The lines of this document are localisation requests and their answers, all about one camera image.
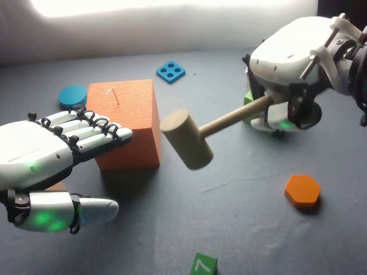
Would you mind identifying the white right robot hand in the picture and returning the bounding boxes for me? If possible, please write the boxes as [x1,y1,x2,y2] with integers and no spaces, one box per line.
[242,16,335,137]

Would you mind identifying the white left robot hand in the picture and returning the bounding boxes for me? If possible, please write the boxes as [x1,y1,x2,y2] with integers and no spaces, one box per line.
[0,106,134,235]

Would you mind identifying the orange foam cube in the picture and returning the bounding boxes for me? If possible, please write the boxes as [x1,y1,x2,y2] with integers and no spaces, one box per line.
[85,79,161,172]

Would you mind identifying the wooden mallet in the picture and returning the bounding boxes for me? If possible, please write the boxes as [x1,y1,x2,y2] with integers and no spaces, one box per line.
[159,95,275,171]

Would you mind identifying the blue round disc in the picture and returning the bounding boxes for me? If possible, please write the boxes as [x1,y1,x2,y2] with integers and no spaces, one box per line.
[58,85,88,109]

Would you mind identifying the thin metal nail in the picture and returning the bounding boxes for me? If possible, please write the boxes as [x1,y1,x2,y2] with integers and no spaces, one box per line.
[104,88,120,104]

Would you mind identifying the blue square four-hole block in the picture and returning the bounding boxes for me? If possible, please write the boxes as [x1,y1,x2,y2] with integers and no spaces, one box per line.
[156,60,186,85]

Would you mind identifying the orange hexagon block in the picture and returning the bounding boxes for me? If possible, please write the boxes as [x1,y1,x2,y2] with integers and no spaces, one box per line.
[284,174,321,209]

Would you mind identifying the small green numbered cube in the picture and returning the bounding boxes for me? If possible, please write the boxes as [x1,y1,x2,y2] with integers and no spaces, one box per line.
[190,253,218,275]

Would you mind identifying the large green foam cube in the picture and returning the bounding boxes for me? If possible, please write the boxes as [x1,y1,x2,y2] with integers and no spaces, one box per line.
[243,91,284,138]

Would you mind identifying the white backdrop sheet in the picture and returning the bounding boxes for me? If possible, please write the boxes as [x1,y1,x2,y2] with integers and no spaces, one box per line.
[0,0,319,66]

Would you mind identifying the grey table cloth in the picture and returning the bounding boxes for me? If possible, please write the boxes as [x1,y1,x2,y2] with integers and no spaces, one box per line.
[0,47,367,275]

